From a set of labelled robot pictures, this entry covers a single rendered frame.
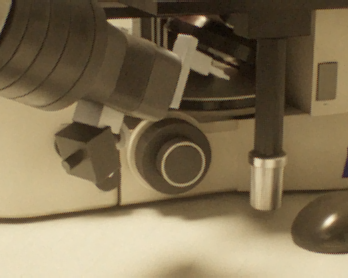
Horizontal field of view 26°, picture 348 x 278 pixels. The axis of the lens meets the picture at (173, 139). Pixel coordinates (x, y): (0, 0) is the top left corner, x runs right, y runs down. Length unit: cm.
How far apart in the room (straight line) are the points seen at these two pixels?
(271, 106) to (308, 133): 10
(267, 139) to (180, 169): 8
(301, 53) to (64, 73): 36
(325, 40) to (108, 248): 28
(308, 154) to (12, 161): 27
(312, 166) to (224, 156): 8
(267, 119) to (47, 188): 19
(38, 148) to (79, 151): 17
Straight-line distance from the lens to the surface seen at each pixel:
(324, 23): 72
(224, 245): 62
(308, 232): 61
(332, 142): 73
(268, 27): 61
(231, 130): 70
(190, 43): 49
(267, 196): 65
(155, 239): 63
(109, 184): 66
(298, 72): 75
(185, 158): 64
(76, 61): 43
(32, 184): 65
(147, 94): 47
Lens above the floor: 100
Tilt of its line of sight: 16 degrees down
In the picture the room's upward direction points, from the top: straight up
